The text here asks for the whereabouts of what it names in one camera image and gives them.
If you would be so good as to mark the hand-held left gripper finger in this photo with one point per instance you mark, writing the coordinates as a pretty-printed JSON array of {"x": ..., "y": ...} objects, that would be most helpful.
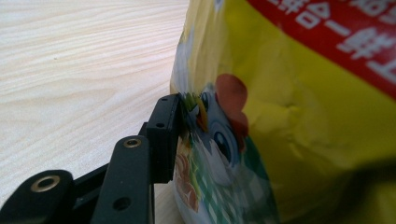
[{"x": 163, "y": 137}]

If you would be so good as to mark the yellow spout pouch green cap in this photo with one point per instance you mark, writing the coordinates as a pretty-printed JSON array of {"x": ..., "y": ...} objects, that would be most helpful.
[{"x": 311, "y": 118}]

